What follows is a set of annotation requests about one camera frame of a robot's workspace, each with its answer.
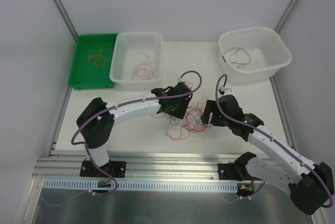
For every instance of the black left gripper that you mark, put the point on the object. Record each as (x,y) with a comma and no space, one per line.
(179,106)

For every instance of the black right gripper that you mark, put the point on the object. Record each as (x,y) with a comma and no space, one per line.
(214,114)

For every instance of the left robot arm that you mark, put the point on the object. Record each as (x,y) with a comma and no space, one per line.
(98,118)

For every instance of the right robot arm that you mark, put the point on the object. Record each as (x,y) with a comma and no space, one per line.
(309,185)

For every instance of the white perforated plastic basket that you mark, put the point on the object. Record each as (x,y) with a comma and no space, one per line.
(137,60)

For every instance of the white plastic tub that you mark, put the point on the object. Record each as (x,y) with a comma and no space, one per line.
(252,54)

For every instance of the green plastic tray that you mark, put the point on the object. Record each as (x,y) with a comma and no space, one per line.
(92,62)

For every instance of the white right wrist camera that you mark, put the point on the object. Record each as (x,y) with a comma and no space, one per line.
(225,91)

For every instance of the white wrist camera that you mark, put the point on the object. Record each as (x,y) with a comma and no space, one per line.
(225,91)
(187,84)

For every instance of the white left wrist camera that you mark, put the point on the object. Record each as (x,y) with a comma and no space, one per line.
(187,84)

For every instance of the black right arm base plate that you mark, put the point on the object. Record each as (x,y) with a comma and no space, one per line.
(227,171)

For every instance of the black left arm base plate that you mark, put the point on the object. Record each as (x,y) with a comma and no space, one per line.
(116,169)

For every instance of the white slotted cable duct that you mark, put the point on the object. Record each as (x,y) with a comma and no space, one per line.
(155,186)

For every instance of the aluminium mounting rail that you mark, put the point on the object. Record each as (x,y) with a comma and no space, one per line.
(179,167)

